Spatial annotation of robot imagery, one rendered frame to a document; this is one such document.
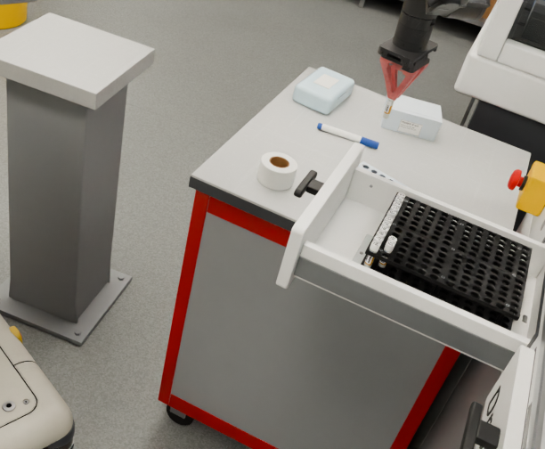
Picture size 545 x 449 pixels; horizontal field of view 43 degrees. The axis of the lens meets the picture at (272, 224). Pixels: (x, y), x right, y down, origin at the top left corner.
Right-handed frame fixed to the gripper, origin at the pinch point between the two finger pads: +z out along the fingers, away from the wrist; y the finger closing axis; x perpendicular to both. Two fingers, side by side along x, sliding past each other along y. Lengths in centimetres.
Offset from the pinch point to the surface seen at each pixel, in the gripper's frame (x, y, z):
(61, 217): 67, -16, 59
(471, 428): -38, -51, 6
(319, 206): -5.9, -32.6, 4.0
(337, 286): -13.5, -36.8, 11.6
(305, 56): 125, 200, 103
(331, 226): -4.9, -23.5, 13.6
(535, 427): -43, -51, 1
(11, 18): 220, 88, 90
